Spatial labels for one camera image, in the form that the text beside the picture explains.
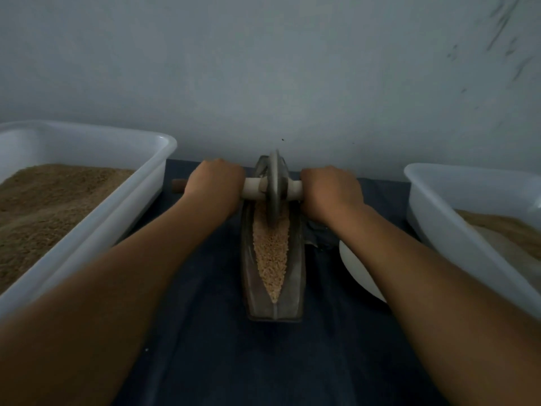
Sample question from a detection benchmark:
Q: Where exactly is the person's right hand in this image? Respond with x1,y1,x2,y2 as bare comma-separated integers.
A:
301,166,366,226

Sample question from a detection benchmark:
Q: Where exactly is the white round plate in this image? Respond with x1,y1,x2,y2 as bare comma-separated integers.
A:
339,239,387,303

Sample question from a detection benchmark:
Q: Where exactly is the person's left forearm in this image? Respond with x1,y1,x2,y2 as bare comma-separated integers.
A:
0,197,231,406

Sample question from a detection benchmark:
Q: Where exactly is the boat-shaped metal grinding trough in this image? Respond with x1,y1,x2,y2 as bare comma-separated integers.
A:
240,157,307,323

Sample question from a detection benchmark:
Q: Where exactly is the dark blue table cloth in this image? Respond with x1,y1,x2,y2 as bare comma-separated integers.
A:
114,160,449,406

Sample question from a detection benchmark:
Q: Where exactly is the person's right forearm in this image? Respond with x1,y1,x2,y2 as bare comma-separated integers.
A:
334,205,541,406

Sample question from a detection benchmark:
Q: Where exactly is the person's left hand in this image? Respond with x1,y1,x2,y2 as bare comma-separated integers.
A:
181,158,246,220

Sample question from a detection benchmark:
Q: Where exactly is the white plastic tub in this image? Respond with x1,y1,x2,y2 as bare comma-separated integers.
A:
0,121,179,322
403,162,541,322

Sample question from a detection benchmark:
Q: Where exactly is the large brown grain heap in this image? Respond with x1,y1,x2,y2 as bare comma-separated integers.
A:
0,164,138,294
456,209,541,259

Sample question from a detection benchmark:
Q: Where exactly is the metal grinding wheel with handle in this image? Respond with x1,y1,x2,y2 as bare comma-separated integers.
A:
171,149,304,229

